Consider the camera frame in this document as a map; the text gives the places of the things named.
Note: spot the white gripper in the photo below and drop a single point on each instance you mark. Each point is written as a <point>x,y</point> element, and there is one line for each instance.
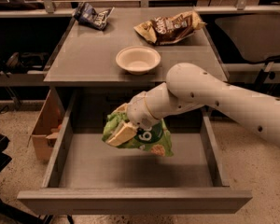
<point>138,110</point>

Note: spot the green rice chip bag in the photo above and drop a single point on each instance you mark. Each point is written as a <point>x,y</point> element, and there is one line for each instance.
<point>156,139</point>

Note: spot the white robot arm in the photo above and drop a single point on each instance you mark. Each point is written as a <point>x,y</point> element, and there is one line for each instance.
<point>189,87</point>

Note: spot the open grey top drawer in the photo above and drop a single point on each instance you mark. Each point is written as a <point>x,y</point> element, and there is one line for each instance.
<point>85,176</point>

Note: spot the grey cabinet with counter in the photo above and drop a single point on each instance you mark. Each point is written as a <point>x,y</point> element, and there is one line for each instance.
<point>88,58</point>

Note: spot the brown chip bag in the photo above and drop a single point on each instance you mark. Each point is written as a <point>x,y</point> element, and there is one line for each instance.
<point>170,30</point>

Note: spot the blue chip bag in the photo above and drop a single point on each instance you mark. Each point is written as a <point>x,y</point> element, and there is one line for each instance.
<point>86,15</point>

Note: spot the white paper bowl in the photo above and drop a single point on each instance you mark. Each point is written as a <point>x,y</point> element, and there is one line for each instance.
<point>138,60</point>

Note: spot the cardboard box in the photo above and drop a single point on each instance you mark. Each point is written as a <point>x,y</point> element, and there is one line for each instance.
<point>47,126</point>

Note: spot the black headphones on shelf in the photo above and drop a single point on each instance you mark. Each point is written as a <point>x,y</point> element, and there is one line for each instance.
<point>23,62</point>

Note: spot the black equipment on left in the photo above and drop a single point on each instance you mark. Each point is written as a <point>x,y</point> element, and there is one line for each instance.
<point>17,215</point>

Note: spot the metal shelf rack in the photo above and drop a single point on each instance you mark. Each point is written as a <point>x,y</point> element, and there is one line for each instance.
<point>28,3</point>

